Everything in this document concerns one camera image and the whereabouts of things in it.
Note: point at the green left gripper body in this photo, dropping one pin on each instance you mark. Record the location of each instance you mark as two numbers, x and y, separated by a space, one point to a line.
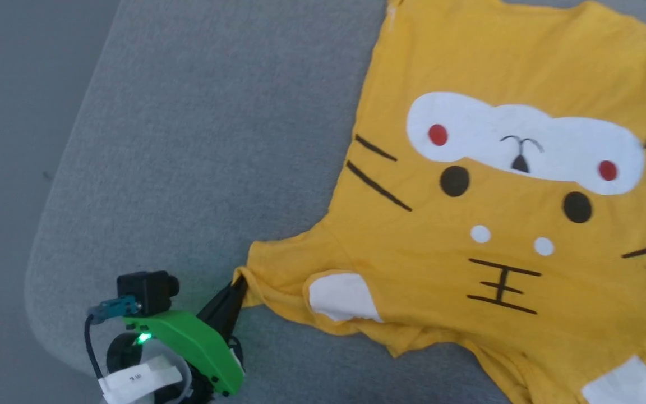
199 342

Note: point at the white paper label tag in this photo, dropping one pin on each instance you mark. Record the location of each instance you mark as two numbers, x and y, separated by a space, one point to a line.
138 379

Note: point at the yellow cat-face t-shirt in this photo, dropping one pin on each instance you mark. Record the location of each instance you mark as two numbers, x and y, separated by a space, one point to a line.
424 269

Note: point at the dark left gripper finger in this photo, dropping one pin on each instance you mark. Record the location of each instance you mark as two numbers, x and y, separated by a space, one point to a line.
232 320
217 306

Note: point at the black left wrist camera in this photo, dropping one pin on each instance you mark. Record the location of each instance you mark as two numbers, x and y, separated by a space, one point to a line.
149 292

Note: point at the grey fabric sofa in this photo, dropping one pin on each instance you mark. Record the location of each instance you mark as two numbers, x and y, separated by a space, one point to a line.
188 140

